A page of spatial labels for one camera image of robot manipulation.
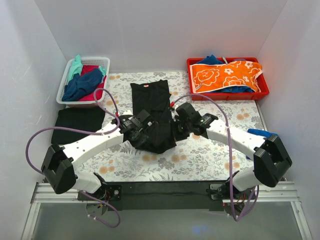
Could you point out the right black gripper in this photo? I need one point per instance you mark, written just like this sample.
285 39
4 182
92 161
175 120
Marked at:
178 125

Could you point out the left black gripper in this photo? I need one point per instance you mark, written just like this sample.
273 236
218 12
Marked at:
139 130

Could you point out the black t shirt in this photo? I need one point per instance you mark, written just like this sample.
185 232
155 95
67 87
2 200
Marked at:
85 119
154 97

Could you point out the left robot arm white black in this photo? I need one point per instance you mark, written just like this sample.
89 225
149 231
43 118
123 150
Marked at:
61 162

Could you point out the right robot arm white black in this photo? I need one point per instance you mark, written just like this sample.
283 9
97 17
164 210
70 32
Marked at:
270 158

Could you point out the red plastic bin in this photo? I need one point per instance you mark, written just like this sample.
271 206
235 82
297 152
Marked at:
230 96

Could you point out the floral patterned table mat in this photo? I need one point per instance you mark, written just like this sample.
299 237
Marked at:
194 159

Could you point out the orange floral cloth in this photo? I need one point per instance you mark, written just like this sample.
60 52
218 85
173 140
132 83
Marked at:
207 78

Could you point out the folded black t shirt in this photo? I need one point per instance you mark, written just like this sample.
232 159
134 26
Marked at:
85 119

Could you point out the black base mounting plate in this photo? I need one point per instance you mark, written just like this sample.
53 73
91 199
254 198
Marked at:
166 195

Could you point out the navy blue t shirt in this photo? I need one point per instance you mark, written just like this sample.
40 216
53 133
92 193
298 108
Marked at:
81 86

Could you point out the white plastic laundry basket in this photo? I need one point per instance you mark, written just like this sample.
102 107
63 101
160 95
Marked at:
100 61

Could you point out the folded blue t shirt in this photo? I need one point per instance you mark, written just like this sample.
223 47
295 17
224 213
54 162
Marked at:
259 132

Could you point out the teal t shirt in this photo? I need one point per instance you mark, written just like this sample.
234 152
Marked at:
77 67

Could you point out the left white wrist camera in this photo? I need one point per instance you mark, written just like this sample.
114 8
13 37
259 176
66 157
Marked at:
124 114

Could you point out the aluminium frame rail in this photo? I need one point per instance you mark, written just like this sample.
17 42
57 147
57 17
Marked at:
285 191

